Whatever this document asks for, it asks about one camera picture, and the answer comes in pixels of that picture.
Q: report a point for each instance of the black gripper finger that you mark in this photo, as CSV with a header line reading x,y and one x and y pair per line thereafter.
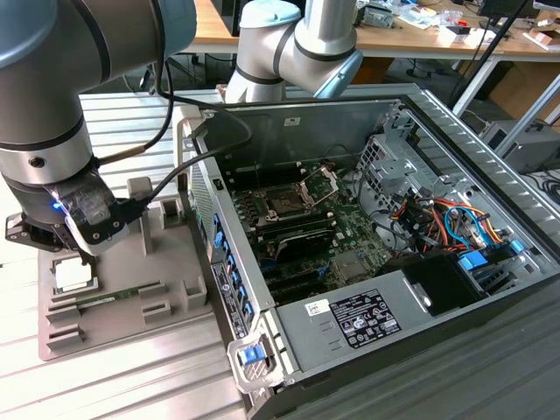
x,y
86,259
39,236

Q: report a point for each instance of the silver green CPU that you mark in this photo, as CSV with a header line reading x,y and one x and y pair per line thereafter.
x,y
72,275

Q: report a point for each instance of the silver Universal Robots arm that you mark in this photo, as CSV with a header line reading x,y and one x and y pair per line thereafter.
x,y
39,65

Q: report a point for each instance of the black RAM slot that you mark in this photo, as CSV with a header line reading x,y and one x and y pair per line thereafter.
x,y
271,171

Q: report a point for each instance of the CPU socket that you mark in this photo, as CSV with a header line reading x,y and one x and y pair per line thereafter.
x,y
284,203

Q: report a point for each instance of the black expansion slot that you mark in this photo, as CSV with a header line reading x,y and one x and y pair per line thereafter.
x,y
293,280

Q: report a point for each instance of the grey plastic parts rack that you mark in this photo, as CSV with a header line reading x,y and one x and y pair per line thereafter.
x,y
122,271

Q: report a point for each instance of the green RAM stick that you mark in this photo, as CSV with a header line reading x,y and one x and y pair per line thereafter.
x,y
100,299

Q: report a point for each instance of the open grey PC case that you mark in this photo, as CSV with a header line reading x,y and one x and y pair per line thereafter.
x,y
245,127

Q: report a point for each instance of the blue case latch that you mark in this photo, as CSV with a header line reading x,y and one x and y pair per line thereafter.
x,y
251,354

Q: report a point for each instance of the black RAM stick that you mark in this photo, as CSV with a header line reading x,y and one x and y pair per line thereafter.
x,y
297,223

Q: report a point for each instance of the grey power supply unit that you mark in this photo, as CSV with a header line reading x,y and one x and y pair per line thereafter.
x,y
297,332

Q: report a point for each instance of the small white case sticker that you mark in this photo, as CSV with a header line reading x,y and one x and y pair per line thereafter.
x,y
291,121

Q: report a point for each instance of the green motherboard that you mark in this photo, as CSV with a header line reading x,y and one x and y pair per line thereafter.
x,y
354,236

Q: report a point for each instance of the black power supply label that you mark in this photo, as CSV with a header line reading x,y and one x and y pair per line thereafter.
x,y
367,319

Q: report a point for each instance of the silver drive cage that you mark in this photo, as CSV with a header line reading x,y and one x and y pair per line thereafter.
x,y
385,166

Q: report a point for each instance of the grey optical drive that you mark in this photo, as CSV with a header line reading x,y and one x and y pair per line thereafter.
x,y
376,15

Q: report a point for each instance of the blue disk carrier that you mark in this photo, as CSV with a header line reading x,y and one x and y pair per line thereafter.
x,y
474,261

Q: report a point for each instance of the black slanted stand pole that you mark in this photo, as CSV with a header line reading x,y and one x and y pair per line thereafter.
x,y
490,48

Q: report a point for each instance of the grey desktop computer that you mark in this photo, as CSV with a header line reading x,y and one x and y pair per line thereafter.
x,y
525,149

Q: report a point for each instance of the brown cardboard box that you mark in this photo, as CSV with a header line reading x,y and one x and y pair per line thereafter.
x,y
525,87

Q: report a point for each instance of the black plastic air duct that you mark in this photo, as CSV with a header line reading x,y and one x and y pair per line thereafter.
x,y
437,280

